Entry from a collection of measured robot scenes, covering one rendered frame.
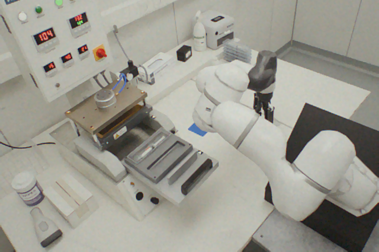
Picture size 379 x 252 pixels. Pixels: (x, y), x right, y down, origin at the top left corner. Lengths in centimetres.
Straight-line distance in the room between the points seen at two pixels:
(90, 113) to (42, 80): 20
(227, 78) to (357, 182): 52
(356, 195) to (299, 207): 31
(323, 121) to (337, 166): 41
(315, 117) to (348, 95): 68
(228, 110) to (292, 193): 25
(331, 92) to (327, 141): 107
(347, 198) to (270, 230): 31
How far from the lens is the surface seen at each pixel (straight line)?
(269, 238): 126
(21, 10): 116
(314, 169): 83
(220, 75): 88
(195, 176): 107
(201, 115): 92
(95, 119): 121
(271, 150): 81
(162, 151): 118
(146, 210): 131
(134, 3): 186
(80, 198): 134
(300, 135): 123
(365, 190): 113
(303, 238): 128
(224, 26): 210
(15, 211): 156
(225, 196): 134
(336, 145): 83
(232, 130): 81
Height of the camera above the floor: 186
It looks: 40 degrees down
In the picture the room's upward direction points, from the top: 7 degrees counter-clockwise
